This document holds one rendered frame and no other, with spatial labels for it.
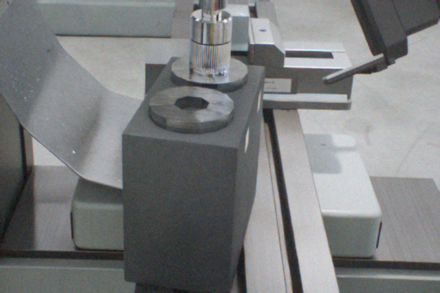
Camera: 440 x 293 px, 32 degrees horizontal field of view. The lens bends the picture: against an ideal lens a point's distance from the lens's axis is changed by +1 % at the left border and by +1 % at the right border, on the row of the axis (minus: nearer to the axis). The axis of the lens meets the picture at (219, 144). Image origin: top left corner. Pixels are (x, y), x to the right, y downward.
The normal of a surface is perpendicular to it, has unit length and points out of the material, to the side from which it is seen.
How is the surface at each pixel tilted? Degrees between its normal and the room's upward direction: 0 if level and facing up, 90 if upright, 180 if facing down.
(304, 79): 90
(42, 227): 0
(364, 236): 90
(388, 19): 63
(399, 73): 0
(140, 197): 90
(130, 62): 0
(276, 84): 90
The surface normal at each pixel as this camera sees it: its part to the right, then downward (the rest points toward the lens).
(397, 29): 0.06, 0.02
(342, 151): 0.04, -0.88
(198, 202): -0.18, 0.46
